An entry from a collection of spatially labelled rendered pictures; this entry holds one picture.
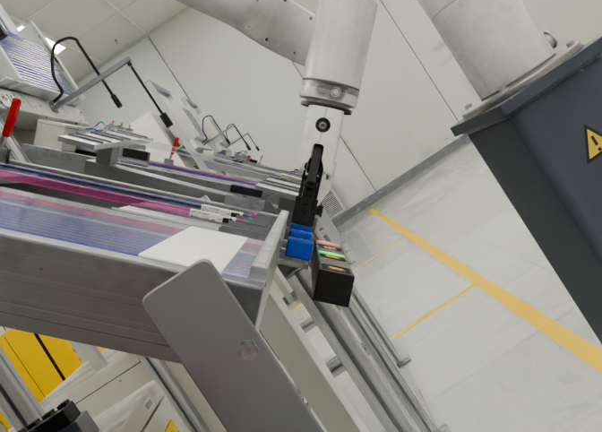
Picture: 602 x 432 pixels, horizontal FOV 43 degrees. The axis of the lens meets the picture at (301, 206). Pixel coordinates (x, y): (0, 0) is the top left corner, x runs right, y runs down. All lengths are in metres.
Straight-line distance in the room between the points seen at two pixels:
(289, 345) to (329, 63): 0.67
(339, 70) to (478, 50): 0.19
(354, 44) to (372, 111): 7.57
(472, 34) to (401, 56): 7.66
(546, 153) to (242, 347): 0.67
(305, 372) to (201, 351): 1.09
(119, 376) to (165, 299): 1.62
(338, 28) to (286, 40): 0.13
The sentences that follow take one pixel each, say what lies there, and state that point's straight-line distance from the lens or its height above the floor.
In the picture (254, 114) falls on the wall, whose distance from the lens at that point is 8.63.
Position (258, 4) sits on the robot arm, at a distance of 1.09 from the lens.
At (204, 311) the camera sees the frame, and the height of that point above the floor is 0.73.
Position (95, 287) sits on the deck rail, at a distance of 0.52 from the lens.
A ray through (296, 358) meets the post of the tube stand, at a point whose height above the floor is 0.46.
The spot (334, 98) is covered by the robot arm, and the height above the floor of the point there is 0.83.
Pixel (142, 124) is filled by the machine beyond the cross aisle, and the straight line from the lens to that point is 5.63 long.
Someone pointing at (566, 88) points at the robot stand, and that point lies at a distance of 1.09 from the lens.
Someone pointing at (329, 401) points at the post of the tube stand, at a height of 0.35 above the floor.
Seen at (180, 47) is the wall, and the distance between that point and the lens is 8.80.
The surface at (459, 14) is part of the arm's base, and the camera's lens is 1.09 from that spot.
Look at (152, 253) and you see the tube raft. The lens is 0.56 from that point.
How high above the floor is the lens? 0.77
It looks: 2 degrees down
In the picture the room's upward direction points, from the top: 33 degrees counter-clockwise
